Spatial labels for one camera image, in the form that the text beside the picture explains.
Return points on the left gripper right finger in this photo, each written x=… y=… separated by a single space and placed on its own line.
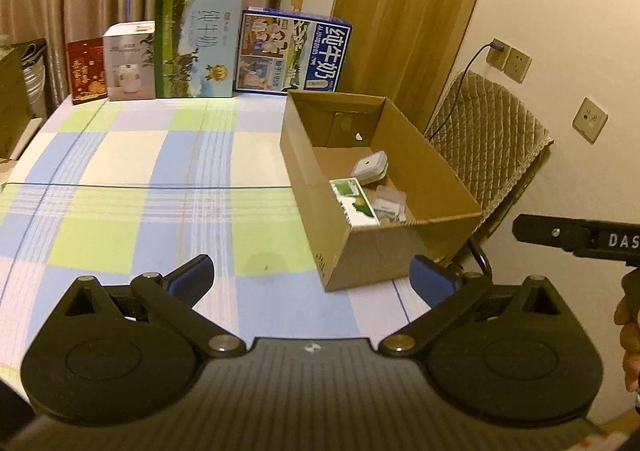
x=509 y=354

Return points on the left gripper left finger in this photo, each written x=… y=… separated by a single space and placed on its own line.
x=110 y=354

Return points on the clear snack packet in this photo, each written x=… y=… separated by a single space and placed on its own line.
x=389 y=205

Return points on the white square night light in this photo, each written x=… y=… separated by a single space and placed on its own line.
x=371 y=169

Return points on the person right hand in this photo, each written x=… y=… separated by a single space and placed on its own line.
x=630 y=342

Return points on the plaid bed sheet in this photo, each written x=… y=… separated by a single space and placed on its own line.
x=115 y=190

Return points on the brown cardboard box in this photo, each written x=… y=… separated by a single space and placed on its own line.
x=371 y=190

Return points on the green medicine box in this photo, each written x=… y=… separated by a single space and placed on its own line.
x=356 y=207

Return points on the brown cardboard carton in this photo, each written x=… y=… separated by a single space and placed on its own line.
x=23 y=90

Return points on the red gift box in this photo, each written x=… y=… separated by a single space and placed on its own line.
x=85 y=69

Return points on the white humidifier box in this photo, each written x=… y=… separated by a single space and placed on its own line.
x=128 y=61

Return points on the green milk carton box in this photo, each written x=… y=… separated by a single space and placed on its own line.
x=196 y=47

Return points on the blue milk carton box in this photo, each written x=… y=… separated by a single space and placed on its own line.
x=280 y=51

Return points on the wall power socket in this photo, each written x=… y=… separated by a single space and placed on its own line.
x=497 y=54

